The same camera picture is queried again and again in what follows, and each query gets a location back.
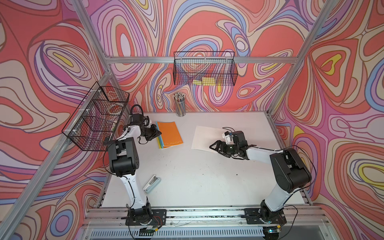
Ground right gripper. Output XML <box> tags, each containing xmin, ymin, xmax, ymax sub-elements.
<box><xmin>209</xmin><ymin>140</ymin><xmax>239</xmax><ymax>158</ymax></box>

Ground orange cover notebook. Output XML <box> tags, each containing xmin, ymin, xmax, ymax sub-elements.
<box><xmin>157</xmin><ymin>134</ymin><xmax>164</xmax><ymax>149</ymax></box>

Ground remaining cream lined notebook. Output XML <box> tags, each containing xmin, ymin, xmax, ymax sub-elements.
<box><xmin>156</xmin><ymin>122</ymin><xmax>184</xmax><ymax>149</ymax></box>

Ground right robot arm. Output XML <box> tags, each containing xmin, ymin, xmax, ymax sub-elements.
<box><xmin>209</xmin><ymin>131</ymin><xmax>312</xmax><ymax>224</ymax></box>

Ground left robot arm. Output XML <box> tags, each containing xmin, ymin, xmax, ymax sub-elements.
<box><xmin>107</xmin><ymin>114</ymin><xmax>162</xmax><ymax>218</ymax></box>

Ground metal pen cup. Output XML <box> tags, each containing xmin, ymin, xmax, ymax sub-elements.
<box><xmin>174</xmin><ymin>92</ymin><xmax>186</xmax><ymax>117</ymax></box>

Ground light blue white stapler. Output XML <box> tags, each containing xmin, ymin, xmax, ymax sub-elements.
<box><xmin>143</xmin><ymin>175</ymin><xmax>162</xmax><ymax>194</ymax></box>

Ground yellow sticky notes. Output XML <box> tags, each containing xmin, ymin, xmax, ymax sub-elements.
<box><xmin>192</xmin><ymin>77</ymin><xmax>217</xmax><ymax>86</ymax></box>

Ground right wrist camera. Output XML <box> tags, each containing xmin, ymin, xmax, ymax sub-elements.
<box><xmin>222</xmin><ymin>131</ymin><xmax>234</xmax><ymax>145</ymax></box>

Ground black wire basket left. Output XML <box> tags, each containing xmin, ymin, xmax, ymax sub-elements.
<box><xmin>62</xmin><ymin>83</ymin><xmax>130</xmax><ymax>152</ymax></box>

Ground black wire basket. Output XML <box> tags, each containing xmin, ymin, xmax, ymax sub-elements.
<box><xmin>62</xmin><ymin>83</ymin><xmax>130</xmax><ymax>152</ymax></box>
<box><xmin>173</xmin><ymin>50</ymin><xmax>238</xmax><ymax>87</ymax></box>

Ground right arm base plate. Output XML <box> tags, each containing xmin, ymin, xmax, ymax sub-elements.
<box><xmin>241</xmin><ymin>208</ymin><xmax>287</xmax><ymax>226</ymax></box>

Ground black wire basket back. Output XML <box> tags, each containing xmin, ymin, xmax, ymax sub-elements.
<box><xmin>173</xmin><ymin>50</ymin><xmax>238</xmax><ymax>87</ymax></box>

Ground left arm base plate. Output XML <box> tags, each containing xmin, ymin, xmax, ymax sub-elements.
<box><xmin>125</xmin><ymin>209</ymin><xmax>167</xmax><ymax>227</ymax></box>

